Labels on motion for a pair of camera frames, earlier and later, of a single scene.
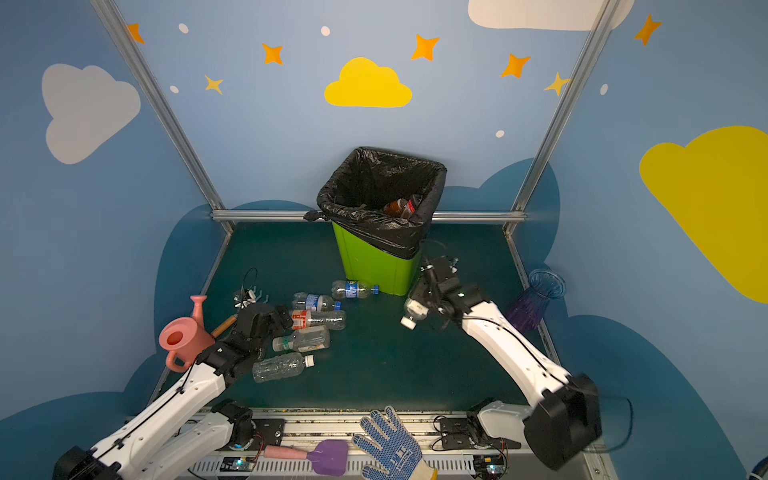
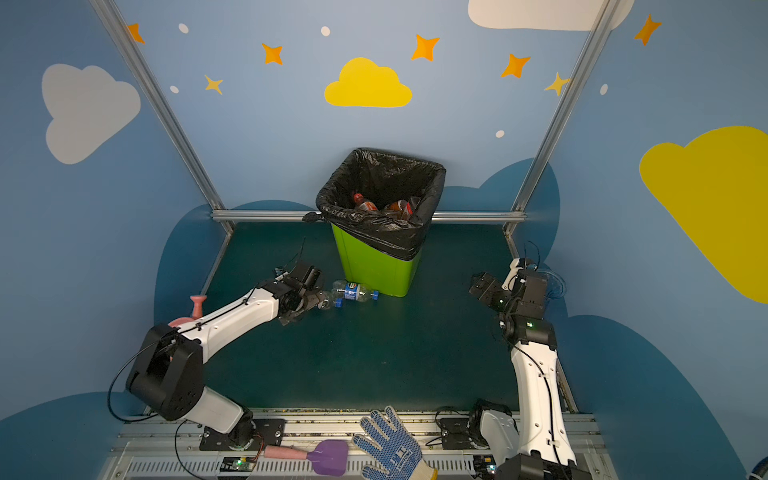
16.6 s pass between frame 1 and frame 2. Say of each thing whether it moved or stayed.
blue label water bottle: moved
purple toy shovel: stayed
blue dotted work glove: stayed
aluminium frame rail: stayed
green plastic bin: stayed
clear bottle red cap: moved
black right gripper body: moved
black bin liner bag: stayed
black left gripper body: moved
